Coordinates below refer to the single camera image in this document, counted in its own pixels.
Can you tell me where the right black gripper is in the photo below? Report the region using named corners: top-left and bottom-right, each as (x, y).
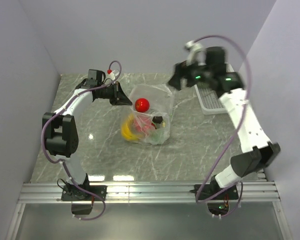
top-left (167, 55), bottom-right (213, 92)

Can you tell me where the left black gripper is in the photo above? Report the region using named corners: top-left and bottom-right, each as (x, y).
top-left (98, 81), bottom-right (133, 107)

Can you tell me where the bright red fake apple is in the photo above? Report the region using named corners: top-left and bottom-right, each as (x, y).
top-left (134, 98), bottom-right (150, 113)

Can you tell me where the yellow fake banana bunch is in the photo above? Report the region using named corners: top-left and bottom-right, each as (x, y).
top-left (120, 113), bottom-right (142, 142)

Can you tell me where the clear plastic bag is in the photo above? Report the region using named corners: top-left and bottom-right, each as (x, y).
top-left (120, 84), bottom-right (175, 145)

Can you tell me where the pink fake dragon fruit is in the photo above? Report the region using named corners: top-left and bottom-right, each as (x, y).
top-left (132, 115), bottom-right (154, 134)

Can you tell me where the dark red fake apple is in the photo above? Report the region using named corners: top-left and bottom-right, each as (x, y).
top-left (151, 116), bottom-right (164, 129)

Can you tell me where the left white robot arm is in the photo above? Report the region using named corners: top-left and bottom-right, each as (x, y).
top-left (41, 69), bottom-right (132, 201)

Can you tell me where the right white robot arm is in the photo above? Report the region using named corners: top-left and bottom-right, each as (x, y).
top-left (168, 41), bottom-right (281, 200)

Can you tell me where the white plastic basket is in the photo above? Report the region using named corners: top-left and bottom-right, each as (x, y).
top-left (193, 63), bottom-right (241, 116)

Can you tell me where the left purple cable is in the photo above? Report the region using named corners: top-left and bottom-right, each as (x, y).
top-left (40, 60), bottom-right (123, 222)

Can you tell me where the purple cable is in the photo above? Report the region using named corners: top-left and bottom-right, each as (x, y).
top-left (189, 34), bottom-right (253, 219)
top-left (40, 60), bottom-right (123, 222)

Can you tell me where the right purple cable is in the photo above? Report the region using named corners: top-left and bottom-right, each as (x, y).
top-left (189, 34), bottom-right (253, 219)

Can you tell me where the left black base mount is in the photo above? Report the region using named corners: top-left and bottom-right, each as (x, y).
top-left (61, 184), bottom-right (107, 217)

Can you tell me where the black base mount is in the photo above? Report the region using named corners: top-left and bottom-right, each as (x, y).
top-left (194, 183), bottom-right (241, 216)
top-left (61, 184), bottom-right (107, 217)

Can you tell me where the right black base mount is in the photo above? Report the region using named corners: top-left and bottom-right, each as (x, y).
top-left (194, 183), bottom-right (241, 216)

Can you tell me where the aluminium rail frame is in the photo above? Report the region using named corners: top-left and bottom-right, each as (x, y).
top-left (4, 109), bottom-right (293, 240)

